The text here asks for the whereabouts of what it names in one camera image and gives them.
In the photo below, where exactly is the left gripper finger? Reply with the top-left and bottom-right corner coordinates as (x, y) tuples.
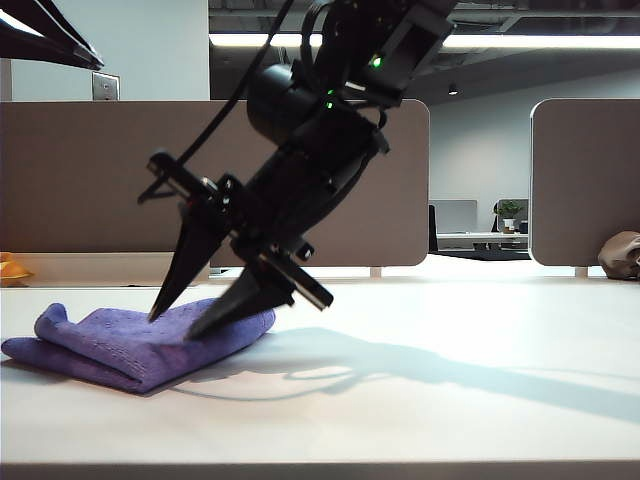
(0, 0), (105, 66)
(0, 24), (102, 70)

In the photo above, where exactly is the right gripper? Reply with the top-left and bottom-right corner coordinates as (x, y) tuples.
(137, 149), (351, 341)

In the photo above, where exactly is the purple microfiber cloth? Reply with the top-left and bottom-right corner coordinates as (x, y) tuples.
(0, 297), (277, 395)

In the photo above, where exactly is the wide brown desk divider panel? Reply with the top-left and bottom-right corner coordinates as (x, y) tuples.
(0, 99), (431, 269)

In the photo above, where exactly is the orange object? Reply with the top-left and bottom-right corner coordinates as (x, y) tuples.
(0, 252), (35, 287)

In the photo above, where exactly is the distant white desk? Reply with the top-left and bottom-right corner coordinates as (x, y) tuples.
(435, 230), (529, 251)

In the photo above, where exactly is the distant grey desk divider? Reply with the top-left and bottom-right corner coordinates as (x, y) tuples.
(428, 199), (479, 234)

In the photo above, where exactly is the potted green plant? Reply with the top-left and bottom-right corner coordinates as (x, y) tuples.
(492, 199), (524, 235)

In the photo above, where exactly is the narrow brown desk divider panel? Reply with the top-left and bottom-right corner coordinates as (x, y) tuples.
(528, 98), (640, 268)

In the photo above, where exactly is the long ceiling light strip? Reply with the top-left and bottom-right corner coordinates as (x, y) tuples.
(208, 32), (640, 50)

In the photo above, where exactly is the brown crumpled object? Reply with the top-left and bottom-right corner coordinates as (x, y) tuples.
(597, 230), (640, 280)

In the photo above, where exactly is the metal wall plate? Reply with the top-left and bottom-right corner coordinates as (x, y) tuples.
(91, 72), (121, 102)

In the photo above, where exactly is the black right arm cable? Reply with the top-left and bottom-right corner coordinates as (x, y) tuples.
(174, 0), (297, 166)

